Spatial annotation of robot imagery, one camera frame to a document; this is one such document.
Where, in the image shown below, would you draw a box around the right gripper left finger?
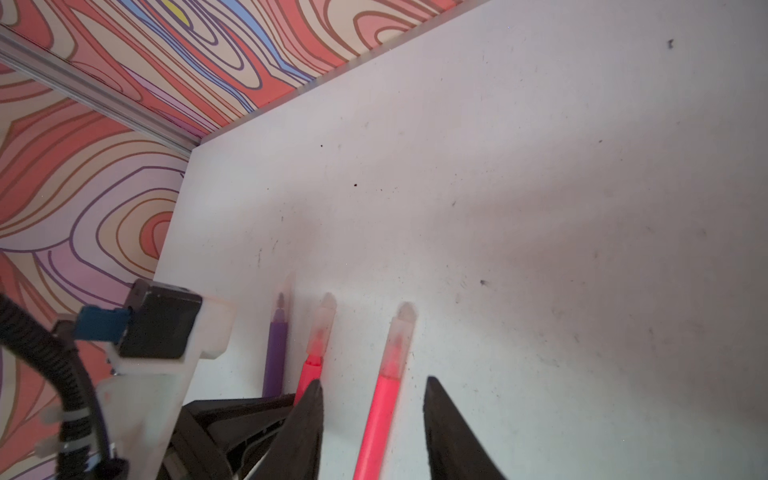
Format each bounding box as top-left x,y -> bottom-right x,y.
249,379 -> 324,479

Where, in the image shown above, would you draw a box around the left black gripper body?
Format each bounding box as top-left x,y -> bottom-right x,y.
157,394 -> 295,479

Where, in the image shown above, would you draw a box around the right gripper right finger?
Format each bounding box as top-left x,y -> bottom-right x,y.
423,376 -> 505,479

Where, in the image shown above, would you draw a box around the pink highlighter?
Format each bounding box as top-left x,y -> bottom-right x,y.
294,355 -> 324,405
353,375 -> 401,480

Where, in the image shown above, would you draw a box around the purple highlighter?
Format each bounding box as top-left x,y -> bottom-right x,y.
262,321 -> 289,398

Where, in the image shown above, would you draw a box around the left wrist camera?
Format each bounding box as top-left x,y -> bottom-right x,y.
75,280 -> 237,479

